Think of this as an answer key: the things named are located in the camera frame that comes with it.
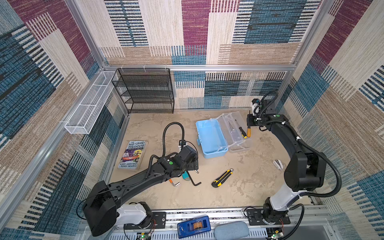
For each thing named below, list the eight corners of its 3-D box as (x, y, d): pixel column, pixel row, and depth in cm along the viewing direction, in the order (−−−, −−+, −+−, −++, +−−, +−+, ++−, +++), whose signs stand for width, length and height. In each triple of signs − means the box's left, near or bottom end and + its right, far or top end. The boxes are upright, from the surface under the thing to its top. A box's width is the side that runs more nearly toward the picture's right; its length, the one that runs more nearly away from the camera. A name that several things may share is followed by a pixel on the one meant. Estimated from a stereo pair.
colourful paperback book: (120, 168, 93) (118, 166, 90) (128, 143, 104) (126, 140, 102) (138, 168, 93) (136, 166, 90) (144, 143, 104) (143, 140, 102)
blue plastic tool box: (197, 158, 96) (197, 152, 90) (196, 125, 113) (196, 119, 107) (226, 158, 96) (228, 152, 90) (221, 125, 113) (223, 119, 107)
